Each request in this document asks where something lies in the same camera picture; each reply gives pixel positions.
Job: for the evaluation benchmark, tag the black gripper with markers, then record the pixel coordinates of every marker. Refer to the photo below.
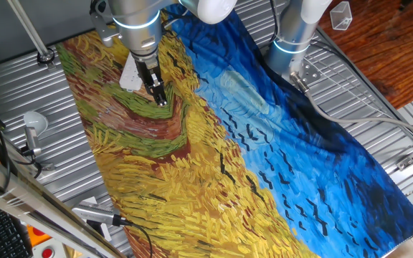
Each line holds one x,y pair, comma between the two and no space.
145,66

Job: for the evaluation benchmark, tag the white power strip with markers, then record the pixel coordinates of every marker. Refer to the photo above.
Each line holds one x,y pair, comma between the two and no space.
129,80

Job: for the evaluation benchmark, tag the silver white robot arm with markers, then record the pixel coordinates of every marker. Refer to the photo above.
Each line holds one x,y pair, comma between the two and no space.
138,21

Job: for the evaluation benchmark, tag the painted wheat field cloth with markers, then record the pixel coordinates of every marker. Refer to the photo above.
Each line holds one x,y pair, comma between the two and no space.
228,161

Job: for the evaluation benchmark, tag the black round pole base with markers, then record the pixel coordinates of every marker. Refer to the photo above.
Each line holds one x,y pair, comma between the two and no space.
46,57

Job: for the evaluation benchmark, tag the slanted metal pole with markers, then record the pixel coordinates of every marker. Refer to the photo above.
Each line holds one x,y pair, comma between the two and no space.
27,27

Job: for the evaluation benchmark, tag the orange box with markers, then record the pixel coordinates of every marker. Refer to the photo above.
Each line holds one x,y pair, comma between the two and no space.
37,234

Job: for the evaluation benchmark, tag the red push button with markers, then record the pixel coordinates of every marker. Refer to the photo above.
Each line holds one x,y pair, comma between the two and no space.
47,253

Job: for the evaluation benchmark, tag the clear plastic cup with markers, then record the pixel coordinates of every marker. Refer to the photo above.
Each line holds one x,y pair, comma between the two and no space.
341,16

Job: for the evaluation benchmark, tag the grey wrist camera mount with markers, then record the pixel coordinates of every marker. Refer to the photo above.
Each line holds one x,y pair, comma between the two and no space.
102,32

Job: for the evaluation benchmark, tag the silver bar camera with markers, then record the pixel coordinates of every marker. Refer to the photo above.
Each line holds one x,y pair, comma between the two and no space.
95,213

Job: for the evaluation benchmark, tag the small grey upright camera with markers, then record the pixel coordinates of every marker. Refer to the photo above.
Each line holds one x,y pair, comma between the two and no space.
32,141

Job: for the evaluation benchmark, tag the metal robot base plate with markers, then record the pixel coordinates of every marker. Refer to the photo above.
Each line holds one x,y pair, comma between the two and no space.
308,71

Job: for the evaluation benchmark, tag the aluminium frame bar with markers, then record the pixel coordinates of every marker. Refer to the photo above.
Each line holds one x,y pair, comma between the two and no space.
31,197

